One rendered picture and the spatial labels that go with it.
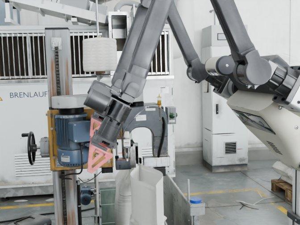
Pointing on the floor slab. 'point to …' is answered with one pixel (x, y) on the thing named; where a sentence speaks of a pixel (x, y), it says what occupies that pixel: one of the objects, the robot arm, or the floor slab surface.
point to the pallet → (277, 186)
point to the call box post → (195, 220)
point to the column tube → (64, 81)
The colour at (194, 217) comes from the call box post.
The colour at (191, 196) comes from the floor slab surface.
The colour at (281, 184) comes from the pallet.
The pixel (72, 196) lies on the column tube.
